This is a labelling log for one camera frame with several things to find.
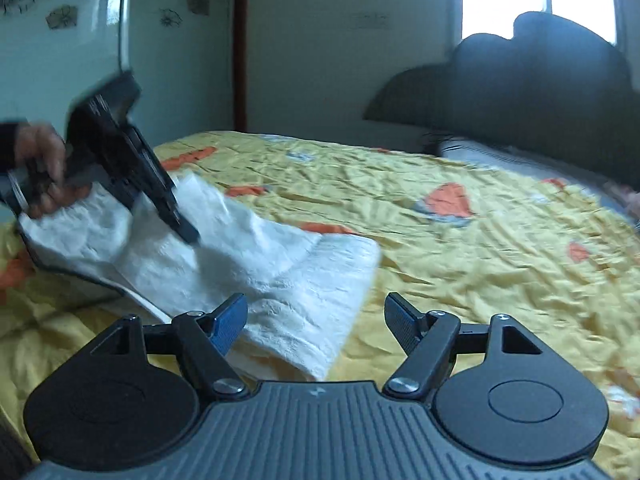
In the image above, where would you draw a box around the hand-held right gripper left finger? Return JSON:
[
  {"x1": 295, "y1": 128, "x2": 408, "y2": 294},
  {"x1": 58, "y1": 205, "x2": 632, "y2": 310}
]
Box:
[{"x1": 92, "y1": 292, "x2": 250, "y2": 397}]

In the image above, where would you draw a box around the person's left hand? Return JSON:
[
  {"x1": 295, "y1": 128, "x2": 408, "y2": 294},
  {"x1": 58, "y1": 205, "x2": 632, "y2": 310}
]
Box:
[{"x1": 15, "y1": 121, "x2": 94, "y2": 220}]

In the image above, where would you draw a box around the pale sliding-door wardrobe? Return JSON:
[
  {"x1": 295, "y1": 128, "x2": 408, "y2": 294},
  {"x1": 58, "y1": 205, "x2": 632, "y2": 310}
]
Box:
[{"x1": 0, "y1": 0, "x2": 237, "y2": 162}]

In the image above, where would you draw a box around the scalloped bed headboard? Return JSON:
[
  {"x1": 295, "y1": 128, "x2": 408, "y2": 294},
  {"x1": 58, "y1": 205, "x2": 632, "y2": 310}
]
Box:
[{"x1": 362, "y1": 10, "x2": 640, "y2": 186}]

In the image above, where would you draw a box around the white textured blanket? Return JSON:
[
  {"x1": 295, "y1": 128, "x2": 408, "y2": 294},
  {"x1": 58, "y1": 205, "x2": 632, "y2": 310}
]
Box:
[{"x1": 17, "y1": 170, "x2": 384, "y2": 384}]

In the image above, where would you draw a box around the yellow printed blanket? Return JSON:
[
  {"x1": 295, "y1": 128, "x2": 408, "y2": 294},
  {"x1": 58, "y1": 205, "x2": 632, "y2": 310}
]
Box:
[{"x1": 0, "y1": 130, "x2": 640, "y2": 480}]

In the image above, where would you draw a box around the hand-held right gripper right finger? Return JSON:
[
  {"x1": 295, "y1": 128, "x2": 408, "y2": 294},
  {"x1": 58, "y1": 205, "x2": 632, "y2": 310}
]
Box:
[{"x1": 382, "y1": 291, "x2": 544, "y2": 397}]

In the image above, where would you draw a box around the grey pillow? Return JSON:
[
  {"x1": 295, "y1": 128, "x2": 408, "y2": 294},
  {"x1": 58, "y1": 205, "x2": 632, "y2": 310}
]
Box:
[{"x1": 432, "y1": 136, "x2": 640, "y2": 196}]

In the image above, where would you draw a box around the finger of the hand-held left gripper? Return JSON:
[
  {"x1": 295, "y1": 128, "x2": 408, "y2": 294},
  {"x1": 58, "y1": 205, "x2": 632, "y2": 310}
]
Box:
[{"x1": 144, "y1": 184, "x2": 202, "y2": 247}]

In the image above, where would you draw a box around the dark wooden wardrobe frame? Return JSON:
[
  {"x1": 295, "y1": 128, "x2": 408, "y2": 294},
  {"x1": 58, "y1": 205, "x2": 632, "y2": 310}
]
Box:
[{"x1": 234, "y1": 0, "x2": 251, "y2": 132}]

